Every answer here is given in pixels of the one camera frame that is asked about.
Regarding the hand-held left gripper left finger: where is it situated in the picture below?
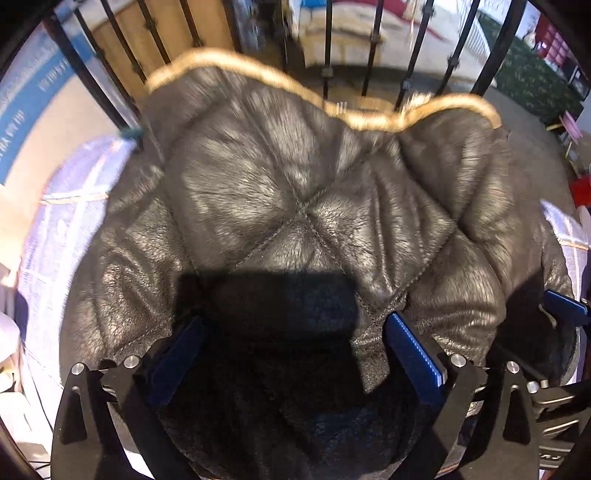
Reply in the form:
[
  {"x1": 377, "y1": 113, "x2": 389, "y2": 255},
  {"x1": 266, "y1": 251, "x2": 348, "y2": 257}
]
[{"x1": 51, "y1": 316, "x2": 207, "y2": 480}]

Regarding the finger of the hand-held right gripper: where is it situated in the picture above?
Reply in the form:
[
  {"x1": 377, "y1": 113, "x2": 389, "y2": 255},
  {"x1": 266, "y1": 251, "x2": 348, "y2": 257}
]
[{"x1": 540, "y1": 288, "x2": 591, "y2": 330}]

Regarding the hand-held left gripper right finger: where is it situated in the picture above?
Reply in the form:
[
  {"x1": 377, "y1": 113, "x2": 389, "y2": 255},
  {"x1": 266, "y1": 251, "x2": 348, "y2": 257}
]
[{"x1": 385, "y1": 311, "x2": 542, "y2": 480}]

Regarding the black quilted fur-trimmed jacket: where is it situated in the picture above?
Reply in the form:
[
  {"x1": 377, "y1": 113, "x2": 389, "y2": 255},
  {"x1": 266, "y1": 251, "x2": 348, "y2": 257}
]
[{"x1": 60, "y1": 48, "x2": 580, "y2": 480}]

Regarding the red cloth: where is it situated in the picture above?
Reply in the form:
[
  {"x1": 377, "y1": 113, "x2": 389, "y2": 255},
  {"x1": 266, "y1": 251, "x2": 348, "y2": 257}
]
[{"x1": 570, "y1": 175, "x2": 591, "y2": 208}]

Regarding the pink chair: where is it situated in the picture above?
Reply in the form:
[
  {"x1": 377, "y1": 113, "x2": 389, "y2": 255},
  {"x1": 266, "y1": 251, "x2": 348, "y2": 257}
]
[{"x1": 547, "y1": 111, "x2": 585, "y2": 160}]

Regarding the blue plaid blanket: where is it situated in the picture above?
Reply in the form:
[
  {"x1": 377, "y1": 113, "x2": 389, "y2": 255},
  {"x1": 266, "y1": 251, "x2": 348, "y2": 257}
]
[{"x1": 16, "y1": 136, "x2": 591, "y2": 480}]

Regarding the dark green patterned cloth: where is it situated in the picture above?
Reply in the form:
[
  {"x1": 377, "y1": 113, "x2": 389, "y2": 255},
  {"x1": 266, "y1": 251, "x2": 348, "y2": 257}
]
[{"x1": 478, "y1": 14, "x2": 585, "y2": 130}]

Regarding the blue and white banner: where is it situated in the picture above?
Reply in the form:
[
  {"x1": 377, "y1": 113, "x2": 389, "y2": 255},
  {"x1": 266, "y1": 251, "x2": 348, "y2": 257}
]
[{"x1": 0, "y1": 28, "x2": 95, "y2": 185}]

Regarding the black metal railing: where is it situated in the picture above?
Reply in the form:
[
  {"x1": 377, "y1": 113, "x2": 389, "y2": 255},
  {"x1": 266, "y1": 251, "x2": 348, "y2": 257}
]
[{"x1": 41, "y1": 0, "x2": 532, "y2": 153}]

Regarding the wooden board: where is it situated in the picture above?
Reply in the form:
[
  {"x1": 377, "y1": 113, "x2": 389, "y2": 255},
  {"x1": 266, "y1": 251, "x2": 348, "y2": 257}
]
[{"x1": 90, "y1": 0, "x2": 236, "y2": 100}]

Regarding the cream bed with red cover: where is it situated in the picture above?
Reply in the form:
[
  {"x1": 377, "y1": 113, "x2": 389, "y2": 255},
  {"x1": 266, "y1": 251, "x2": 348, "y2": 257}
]
[{"x1": 288, "y1": 0, "x2": 485, "y2": 70}]

